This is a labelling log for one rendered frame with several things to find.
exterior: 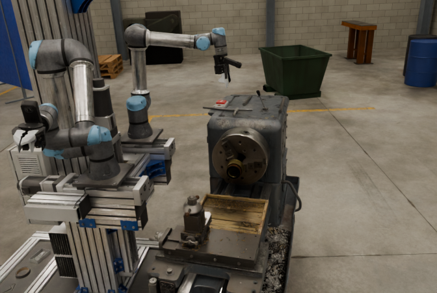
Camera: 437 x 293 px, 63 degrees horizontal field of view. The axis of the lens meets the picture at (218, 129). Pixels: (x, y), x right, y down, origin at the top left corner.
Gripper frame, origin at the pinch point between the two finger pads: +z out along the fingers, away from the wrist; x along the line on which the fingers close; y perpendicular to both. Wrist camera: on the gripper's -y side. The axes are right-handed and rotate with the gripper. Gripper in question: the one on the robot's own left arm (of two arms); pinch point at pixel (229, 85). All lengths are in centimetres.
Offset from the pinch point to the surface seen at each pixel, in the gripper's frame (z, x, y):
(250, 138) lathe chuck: 21.2, 39.1, -13.7
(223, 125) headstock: 19.0, 20.9, 3.3
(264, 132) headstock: 23.8, 24.3, -21.0
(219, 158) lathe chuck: 32.6, 37.1, 5.0
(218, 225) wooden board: 53, 71, 3
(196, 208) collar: 28, 95, 5
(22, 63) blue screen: 12, -421, 476
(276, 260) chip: 85, 59, -23
